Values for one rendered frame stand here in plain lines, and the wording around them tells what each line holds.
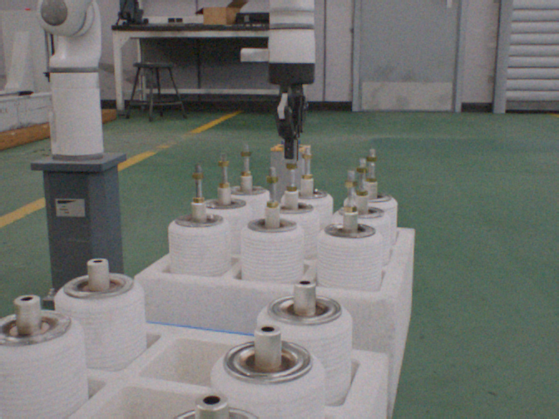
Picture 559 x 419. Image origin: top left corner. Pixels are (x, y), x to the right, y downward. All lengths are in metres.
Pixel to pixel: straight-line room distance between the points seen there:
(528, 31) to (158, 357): 5.76
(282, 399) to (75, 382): 0.22
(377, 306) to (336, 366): 0.27
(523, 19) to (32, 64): 4.10
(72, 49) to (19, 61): 3.34
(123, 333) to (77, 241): 0.65
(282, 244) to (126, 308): 0.30
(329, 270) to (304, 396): 0.42
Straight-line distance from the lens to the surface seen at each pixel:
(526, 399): 1.07
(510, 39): 6.24
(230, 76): 6.30
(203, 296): 0.96
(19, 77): 4.64
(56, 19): 1.32
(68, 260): 1.38
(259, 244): 0.94
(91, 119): 1.34
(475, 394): 1.06
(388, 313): 0.90
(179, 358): 0.79
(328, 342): 0.63
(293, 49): 1.02
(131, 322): 0.73
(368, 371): 0.70
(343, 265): 0.92
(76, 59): 1.33
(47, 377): 0.63
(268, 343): 0.54
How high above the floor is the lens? 0.50
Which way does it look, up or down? 13 degrees down
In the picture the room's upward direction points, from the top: straight up
